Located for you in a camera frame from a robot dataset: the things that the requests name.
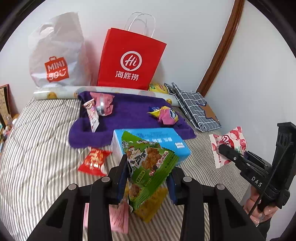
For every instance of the grey striped bed sheet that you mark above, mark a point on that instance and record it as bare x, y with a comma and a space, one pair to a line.
46, 139

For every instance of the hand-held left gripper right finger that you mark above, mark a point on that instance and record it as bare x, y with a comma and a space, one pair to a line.
171, 192

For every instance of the person's right hand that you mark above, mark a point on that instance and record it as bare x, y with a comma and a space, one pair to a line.
252, 206

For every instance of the pink and yellow snack packet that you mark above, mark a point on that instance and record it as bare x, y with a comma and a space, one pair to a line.
167, 115

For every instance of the patterned picture frame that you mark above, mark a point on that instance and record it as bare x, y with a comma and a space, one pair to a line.
5, 97

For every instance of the pink foil packet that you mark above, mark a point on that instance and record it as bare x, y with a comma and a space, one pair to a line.
103, 102

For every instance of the small dark blue packet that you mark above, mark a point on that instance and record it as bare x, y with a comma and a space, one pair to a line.
154, 108

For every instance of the yellow snack bag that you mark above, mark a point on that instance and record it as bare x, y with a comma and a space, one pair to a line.
158, 88

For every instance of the brown wooden door trim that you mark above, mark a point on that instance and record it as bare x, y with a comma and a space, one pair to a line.
219, 53

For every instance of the green snack packet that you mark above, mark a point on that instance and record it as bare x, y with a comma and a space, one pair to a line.
148, 166

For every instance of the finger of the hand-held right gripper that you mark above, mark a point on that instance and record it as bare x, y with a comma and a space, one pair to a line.
233, 157

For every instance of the grey checked cloth star patch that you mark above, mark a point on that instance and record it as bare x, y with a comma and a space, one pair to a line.
196, 109

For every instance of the white strawberry print packet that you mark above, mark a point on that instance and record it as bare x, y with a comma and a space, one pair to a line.
231, 139

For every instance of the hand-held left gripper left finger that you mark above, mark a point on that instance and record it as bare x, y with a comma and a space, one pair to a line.
121, 185

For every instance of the blue tissue pack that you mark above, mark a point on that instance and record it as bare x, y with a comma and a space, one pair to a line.
161, 139

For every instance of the white plastic bag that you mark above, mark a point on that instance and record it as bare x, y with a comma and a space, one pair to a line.
57, 46

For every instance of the purple cloth tray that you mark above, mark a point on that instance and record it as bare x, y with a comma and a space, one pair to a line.
129, 115

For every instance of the rolled fruit print mat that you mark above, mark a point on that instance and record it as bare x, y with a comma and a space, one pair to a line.
57, 92

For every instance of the red snack packet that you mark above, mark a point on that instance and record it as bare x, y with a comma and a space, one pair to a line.
94, 161

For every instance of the long pink white packet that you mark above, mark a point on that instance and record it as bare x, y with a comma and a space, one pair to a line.
92, 115

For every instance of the gold snack packet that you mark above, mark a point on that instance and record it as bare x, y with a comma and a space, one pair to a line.
150, 206

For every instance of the red paper bag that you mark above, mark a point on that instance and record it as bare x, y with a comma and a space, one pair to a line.
131, 51

